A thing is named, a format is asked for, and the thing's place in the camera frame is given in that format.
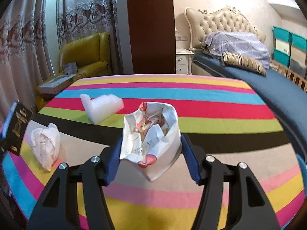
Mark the small blue booklet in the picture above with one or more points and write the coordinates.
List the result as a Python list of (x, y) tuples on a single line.
[(70, 68)]

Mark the dark wooden door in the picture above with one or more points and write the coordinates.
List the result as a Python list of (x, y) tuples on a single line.
[(152, 36)]

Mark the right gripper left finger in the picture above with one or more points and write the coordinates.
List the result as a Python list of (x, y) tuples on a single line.
[(57, 206)]

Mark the teal storage bins stack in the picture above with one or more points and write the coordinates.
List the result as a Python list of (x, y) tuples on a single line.
[(290, 50)]

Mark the gold striped pillow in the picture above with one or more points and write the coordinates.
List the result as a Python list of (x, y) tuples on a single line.
[(242, 62)]

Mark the blue bed mattress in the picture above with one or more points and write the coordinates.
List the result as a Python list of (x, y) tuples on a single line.
[(284, 98)]

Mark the white crumpled plastic bag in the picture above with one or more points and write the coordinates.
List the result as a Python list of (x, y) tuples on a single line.
[(45, 145)]

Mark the wooden crib rail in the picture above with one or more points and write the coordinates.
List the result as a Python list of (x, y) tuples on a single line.
[(289, 74)]

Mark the colourful striped rug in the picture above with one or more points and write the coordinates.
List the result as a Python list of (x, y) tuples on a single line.
[(225, 117)]

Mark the dark brown box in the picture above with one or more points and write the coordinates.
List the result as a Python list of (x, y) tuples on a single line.
[(14, 128)]

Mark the beige tufted headboard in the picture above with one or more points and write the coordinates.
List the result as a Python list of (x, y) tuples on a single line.
[(201, 23)]

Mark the purple striped duvet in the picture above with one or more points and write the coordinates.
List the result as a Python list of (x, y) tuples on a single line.
[(243, 43)]

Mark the white nightstand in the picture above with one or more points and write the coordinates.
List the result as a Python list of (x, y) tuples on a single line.
[(183, 61)]

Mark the large white book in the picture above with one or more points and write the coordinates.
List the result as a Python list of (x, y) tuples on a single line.
[(57, 84)]

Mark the pink lace curtain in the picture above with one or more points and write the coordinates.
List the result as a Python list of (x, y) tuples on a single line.
[(33, 33)]

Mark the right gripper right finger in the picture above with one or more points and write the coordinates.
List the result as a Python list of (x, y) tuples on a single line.
[(249, 207)]

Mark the yellow leather armchair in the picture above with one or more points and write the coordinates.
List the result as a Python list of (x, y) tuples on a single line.
[(91, 54)]

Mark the white foam block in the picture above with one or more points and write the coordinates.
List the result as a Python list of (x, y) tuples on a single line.
[(102, 107)]

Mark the white cartoon paper bag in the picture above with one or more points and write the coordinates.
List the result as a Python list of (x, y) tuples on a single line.
[(151, 139)]

